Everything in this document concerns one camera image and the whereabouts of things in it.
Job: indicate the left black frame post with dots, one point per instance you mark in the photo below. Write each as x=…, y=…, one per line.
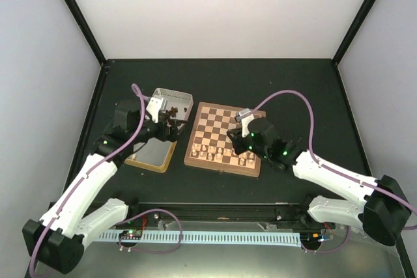
x=86, y=30

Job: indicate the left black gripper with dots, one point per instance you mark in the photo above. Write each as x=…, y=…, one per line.
x=172, y=134

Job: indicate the right small circuit board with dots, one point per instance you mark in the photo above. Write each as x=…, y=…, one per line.
x=319, y=236

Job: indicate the small circuit board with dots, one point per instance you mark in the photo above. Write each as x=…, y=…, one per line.
x=130, y=235
x=319, y=236

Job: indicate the wooden chessboard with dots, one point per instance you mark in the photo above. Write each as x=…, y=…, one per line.
x=212, y=121

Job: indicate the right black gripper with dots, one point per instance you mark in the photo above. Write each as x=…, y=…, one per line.
x=236, y=139

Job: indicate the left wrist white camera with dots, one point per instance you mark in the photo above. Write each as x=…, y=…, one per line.
x=153, y=108

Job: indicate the gold tin box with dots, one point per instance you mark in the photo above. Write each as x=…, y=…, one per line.
x=154, y=155

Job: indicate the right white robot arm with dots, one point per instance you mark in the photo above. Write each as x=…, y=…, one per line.
x=377, y=206

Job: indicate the dark brown chess pieces pile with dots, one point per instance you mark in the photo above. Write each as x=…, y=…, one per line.
x=169, y=115

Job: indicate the right black frame post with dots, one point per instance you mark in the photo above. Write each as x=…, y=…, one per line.
x=353, y=30

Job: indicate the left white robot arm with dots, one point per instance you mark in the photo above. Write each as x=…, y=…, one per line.
x=60, y=237

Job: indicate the light blue slotted cable duct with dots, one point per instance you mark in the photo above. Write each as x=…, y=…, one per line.
x=288, y=239

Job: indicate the black frame post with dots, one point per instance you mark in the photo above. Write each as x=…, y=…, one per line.
x=353, y=30
x=86, y=30

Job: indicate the left small circuit board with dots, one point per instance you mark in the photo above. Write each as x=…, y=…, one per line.
x=130, y=235

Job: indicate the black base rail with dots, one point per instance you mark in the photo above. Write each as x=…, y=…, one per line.
x=289, y=216

